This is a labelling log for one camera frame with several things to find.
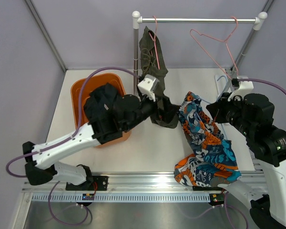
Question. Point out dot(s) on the metal clothes rack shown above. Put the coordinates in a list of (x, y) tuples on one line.
[(257, 23)]

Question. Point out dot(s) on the orange plastic basket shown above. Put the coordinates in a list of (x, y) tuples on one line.
[(95, 82)]

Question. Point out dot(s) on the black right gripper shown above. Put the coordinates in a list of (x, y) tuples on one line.
[(217, 108)]

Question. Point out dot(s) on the blue hanger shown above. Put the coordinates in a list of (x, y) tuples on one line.
[(220, 86)]

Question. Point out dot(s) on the white slotted cable duct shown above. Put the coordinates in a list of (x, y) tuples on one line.
[(124, 198)]

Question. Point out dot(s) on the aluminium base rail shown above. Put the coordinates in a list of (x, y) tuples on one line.
[(151, 183)]

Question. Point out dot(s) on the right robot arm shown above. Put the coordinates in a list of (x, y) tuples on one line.
[(252, 116)]

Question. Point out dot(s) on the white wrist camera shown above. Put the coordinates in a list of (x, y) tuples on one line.
[(147, 86), (243, 87)]

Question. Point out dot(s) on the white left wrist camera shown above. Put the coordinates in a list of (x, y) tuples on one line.
[(147, 86)]

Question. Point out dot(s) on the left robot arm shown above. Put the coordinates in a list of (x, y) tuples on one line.
[(43, 160)]

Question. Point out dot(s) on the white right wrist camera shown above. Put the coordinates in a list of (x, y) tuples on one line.
[(243, 87)]

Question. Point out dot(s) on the dark navy shorts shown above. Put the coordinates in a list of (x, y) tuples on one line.
[(100, 103)]

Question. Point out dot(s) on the colourful patterned shorts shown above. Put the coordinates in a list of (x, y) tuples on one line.
[(212, 161)]

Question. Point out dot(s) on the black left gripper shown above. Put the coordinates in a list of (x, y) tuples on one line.
[(168, 109)]

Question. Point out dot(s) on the olive green shorts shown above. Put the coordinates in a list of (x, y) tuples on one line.
[(149, 66)]

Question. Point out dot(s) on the pink hanger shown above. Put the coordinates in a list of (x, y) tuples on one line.
[(153, 37), (225, 41)]

